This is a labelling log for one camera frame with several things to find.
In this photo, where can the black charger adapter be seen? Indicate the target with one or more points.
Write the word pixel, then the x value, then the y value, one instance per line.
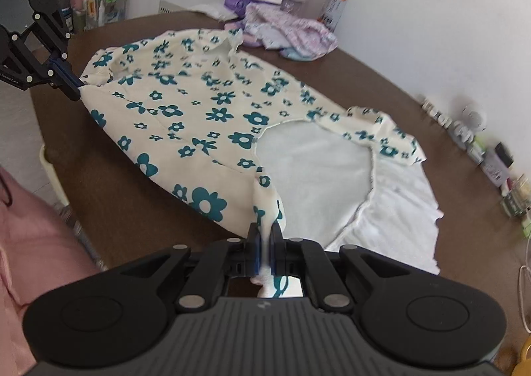
pixel 504 154

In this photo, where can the cream teal-flower garment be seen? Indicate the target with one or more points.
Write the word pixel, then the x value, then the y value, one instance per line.
pixel 195 122

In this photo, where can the person's pink clothing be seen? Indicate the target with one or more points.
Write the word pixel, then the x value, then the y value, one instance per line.
pixel 37 268

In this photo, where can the glass cup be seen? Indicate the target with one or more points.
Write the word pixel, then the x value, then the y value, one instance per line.
pixel 516 197

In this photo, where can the pink floral baby garment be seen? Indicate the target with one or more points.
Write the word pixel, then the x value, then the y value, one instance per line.
pixel 298 33

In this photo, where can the tea bottle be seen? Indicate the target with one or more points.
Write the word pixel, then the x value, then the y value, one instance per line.
pixel 334 6

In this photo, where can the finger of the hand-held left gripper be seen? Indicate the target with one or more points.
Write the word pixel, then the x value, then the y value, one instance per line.
pixel 58 44
pixel 25 64

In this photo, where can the closed purple tissue pack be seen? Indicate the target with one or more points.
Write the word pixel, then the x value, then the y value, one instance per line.
pixel 236 2

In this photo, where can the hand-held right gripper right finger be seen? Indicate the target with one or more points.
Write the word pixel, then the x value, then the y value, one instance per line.
pixel 276 251

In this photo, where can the white robot speaker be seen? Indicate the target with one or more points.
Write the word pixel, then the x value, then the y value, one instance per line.
pixel 473 120

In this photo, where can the light blue cloth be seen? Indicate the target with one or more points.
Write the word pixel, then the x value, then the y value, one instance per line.
pixel 296 54

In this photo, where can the green white small packet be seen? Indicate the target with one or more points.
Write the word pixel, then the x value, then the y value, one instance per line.
pixel 477 149

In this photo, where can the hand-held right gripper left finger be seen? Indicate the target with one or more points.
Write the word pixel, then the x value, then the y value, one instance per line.
pixel 255 251

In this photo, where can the white vented appliance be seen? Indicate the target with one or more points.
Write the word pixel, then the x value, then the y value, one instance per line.
pixel 170 7

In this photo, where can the pink purple cloth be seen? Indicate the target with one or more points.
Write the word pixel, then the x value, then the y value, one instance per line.
pixel 244 37

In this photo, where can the crumpled white tissue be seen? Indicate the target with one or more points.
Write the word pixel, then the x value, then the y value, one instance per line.
pixel 211 10

